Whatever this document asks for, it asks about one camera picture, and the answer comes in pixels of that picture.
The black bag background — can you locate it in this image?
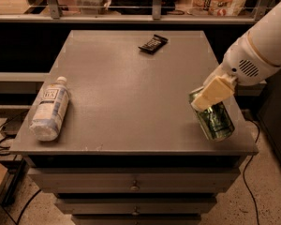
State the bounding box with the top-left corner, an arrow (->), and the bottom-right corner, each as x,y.
109,0 -> 178,15

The top drawer knob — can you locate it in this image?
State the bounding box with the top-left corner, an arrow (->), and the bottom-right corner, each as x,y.
130,180 -> 140,191

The black cables left floor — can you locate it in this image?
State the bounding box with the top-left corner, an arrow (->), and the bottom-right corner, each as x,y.
0,110 -> 42,225

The blue label plastic bottle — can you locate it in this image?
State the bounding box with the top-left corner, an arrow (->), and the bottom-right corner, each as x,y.
29,77 -> 69,142

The metal railing shelf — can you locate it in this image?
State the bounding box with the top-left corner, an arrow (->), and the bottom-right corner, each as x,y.
0,0 -> 281,24

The grey drawer cabinet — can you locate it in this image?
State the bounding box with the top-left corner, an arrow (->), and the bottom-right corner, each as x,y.
11,31 -> 258,225

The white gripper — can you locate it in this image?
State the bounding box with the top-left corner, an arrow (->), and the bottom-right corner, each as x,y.
191,37 -> 269,112

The drawer knob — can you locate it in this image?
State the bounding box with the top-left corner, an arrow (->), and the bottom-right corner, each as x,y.
132,206 -> 140,216
130,180 -> 140,191

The black snack bar wrapper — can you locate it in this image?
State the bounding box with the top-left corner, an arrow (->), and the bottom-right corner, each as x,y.
139,35 -> 168,54

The black cable right floor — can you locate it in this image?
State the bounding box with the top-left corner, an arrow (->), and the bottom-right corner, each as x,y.
242,119 -> 261,225

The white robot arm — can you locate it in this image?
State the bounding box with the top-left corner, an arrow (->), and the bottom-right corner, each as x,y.
191,1 -> 281,112

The green soda can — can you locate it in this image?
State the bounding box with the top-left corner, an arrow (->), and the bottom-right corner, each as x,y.
188,86 -> 236,143

